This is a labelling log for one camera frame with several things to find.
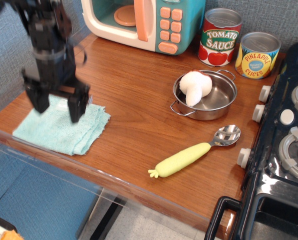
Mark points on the teal toy microwave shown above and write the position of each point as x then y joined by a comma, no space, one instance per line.
162,26

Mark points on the black toy stove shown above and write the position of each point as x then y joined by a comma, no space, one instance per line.
268,208

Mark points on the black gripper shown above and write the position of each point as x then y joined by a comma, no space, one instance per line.
56,76

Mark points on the orange object at corner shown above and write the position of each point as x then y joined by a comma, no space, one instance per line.
8,231

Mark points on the white plush mushroom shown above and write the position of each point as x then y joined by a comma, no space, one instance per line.
195,85

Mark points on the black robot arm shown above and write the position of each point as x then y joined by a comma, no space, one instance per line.
46,23

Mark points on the light blue towel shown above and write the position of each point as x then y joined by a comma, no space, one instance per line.
53,129

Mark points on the spoon with yellow-green handle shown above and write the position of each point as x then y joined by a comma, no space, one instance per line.
223,137

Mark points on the pineapple slices can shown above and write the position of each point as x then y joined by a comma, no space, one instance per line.
257,55

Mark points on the small steel pot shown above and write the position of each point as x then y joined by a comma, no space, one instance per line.
213,106

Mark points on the tomato sauce can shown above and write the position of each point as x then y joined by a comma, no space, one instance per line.
220,32

